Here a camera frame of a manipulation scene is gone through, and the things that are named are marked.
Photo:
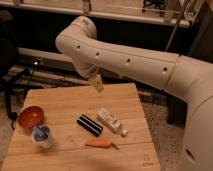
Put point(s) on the orange ceramic bowl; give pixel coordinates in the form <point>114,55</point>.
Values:
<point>30,117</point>

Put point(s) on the metal pole stand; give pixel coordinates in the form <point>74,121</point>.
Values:
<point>181,14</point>

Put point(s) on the black rectangular case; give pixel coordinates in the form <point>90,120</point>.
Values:
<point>90,125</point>

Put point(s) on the orange carrot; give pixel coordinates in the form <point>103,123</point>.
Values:
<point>100,143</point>

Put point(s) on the white baseboard beam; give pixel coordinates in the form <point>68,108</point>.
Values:
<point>45,56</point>

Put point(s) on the black chair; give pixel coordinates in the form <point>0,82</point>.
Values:
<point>9,57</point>

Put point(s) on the white plastic bottle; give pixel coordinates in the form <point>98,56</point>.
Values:
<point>112,122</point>

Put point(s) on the cream yellow gripper tip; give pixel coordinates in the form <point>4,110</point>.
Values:
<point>97,83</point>

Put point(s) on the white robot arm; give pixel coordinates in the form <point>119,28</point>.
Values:
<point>186,78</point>

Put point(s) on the clear cup with blue item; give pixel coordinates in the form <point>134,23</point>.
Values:
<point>42,136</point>

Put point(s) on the wooden shelf rail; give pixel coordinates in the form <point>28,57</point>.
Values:
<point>126,10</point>

